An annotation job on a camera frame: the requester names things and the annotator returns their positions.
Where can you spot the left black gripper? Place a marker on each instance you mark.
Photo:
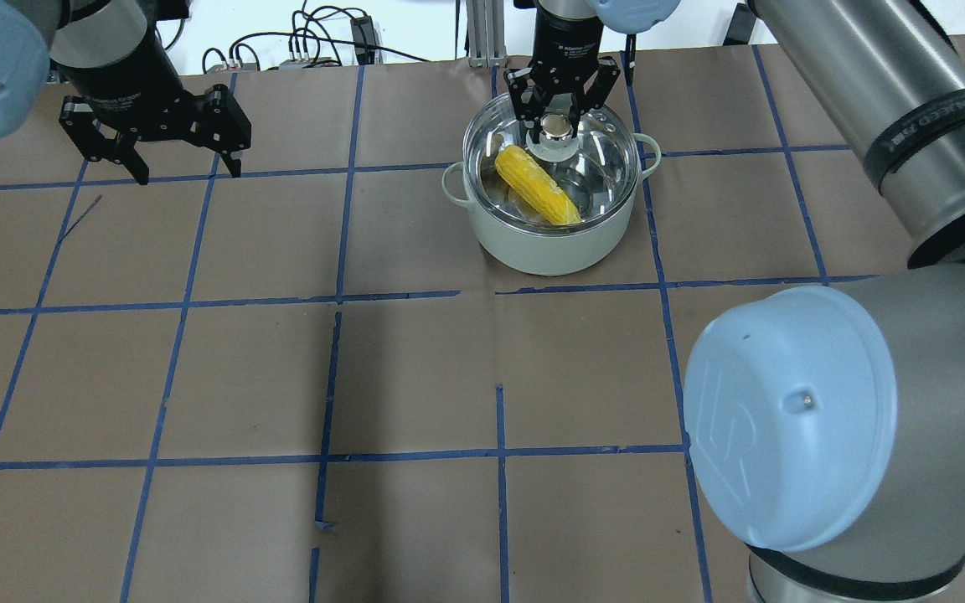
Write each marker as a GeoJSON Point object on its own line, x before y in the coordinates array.
{"type": "Point", "coordinates": [121, 77]}

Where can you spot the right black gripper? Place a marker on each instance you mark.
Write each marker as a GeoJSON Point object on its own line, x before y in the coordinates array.
{"type": "Point", "coordinates": [565, 46]}

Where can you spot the yellow corn cob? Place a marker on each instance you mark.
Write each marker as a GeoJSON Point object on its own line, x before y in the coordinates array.
{"type": "Point", "coordinates": [533, 184]}

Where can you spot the glass pot lid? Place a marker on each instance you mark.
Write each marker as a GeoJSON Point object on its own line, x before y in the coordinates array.
{"type": "Point", "coordinates": [599, 169]}

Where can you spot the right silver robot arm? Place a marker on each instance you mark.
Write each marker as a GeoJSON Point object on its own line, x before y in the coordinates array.
{"type": "Point", "coordinates": [597, 498]}

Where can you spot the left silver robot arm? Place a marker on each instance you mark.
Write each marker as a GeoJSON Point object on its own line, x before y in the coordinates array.
{"type": "Point", "coordinates": [37, 36]}

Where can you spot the pale green steel pot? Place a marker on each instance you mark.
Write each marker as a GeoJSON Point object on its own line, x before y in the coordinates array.
{"type": "Point", "coordinates": [544, 255]}

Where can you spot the brown paper table cover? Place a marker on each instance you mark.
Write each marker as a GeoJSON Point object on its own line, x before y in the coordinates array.
{"type": "Point", "coordinates": [274, 388]}

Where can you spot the aluminium frame post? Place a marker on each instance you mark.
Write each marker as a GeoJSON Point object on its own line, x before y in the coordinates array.
{"type": "Point", "coordinates": [485, 34]}

